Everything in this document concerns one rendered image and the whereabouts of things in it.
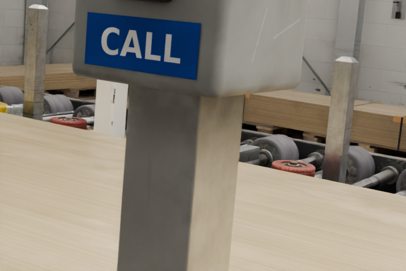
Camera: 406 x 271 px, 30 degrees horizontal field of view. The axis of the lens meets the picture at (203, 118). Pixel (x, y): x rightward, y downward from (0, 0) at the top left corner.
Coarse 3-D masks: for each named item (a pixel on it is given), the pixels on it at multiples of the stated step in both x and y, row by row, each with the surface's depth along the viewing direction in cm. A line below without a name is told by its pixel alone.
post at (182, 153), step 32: (160, 96) 30; (192, 96) 29; (128, 128) 31; (160, 128) 30; (192, 128) 29; (224, 128) 31; (128, 160) 31; (160, 160) 30; (192, 160) 29; (224, 160) 31; (128, 192) 31; (160, 192) 30; (192, 192) 29; (224, 192) 32; (128, 224) 31; (160, 224) 30; (192, 224) 30; (224, 224) 32; (128, 256) 31; (160, 256) 31; (192, 256) 30; (224, 256) 32
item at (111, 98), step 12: (108, 84) 155; (120, 84) 156; (96, 96) 157; (108, 96) 155; (120, 96) 157; (96, 108) 157; (108, 108) 156; (120, 108) 157; (96, 120) 158; (108, 120) 156; (120, 120) 158; (108, 132) 156; (120, 132) 158
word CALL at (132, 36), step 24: (96, 24) 29; (120, 24) 28; (144, 24) 28; (168, 24) 27; (192, 24) 27; (96, 48) 29; (120, 48) 28; (144, 48) 28; (168, 48) 27; (192, 48) 27; (168, 72) 27; (192, 72) 27
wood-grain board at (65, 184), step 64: (0, 128) 153; (64, 128) 159; (0, 192) 106; (64, 192) 108; (256, 192) 118; (320, 192) 122; (384, 192) 125; (0, 256) 81; (64, 256) 82; (256, 256) 88; (320, 256) 90; (384, 256) 92
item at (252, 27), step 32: (96, 0) 29; (128, 0) 28; (192, 0) 27; (224, 0) 26; (256, 0) 28; (288, 0) 30; (224, 32) 26; (256, 32) 28; (288, 32) 30; (224, 64) 27; (256, 64) 29; (288, 64) 31; (224, 96) 27
